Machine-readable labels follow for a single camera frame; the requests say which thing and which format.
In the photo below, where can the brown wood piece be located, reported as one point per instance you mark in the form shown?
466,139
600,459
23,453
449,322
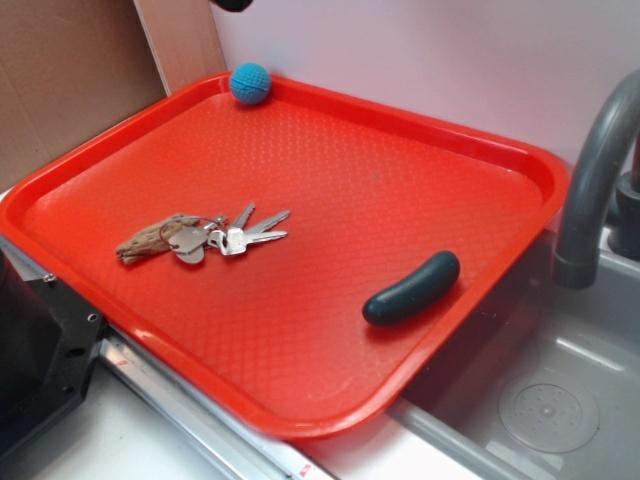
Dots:
153,239

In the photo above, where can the silver key bunch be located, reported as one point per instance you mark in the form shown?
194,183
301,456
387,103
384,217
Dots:
190,243

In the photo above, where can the cardboard box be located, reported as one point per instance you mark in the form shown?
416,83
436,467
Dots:
72,69

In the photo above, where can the aluminium rail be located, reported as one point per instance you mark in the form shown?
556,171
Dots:
139,422

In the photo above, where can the grey toy sink basin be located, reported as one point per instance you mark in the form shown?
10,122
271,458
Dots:
540,381

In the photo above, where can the dark green toy pickle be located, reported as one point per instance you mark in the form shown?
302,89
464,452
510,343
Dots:
415,293

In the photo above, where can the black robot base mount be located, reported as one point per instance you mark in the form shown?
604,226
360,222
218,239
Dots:
50,339

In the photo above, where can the grey toy faucet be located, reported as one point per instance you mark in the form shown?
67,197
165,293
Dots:
603,192

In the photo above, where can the red plastic tray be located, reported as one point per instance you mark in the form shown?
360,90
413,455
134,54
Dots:
276,335

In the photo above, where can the blue dimpled ball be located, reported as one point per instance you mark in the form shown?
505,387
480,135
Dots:
250,84

